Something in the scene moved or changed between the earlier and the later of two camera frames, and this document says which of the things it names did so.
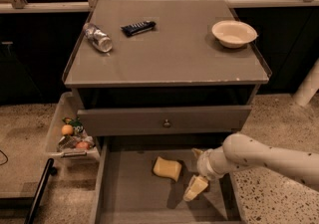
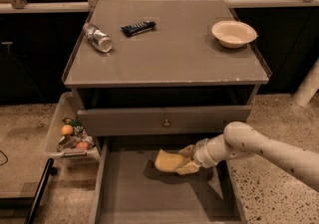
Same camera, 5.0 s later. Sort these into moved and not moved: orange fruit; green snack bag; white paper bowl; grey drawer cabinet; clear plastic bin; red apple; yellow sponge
Moved: yellow sponge
Not moved: white paper bowl; orange fruit; red apple; green snack bag; grey drawer cabinet; clear plastic bin
